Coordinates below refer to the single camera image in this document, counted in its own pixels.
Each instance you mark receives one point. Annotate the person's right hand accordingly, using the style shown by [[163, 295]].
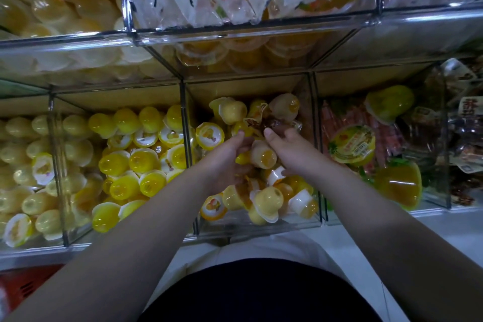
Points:
[[298, 156]]

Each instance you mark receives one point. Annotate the black shirt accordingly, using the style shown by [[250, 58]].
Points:
[[260, 295]]

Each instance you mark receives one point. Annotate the person's left forearm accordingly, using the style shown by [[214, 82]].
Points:
[[113, 265]]

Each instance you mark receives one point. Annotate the pile of pale yellow jelly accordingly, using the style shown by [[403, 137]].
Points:
[[38, 174]]

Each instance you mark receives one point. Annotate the light grey shorts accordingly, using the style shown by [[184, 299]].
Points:
[[256, 250]]

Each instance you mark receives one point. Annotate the pile of yellow jelly cups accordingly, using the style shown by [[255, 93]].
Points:
[[136, 159]]

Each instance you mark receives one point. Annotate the pile of orange-lid jelly cups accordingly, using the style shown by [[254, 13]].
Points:
[[53, 1]]

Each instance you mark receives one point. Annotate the person's left hand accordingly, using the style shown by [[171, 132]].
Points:
[[223, 165]]

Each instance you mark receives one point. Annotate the pile of pastel jelly cups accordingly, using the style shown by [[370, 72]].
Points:
[[268, 201]]

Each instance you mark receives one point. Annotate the person's right forearm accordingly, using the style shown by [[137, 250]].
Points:
[[407, 257]]

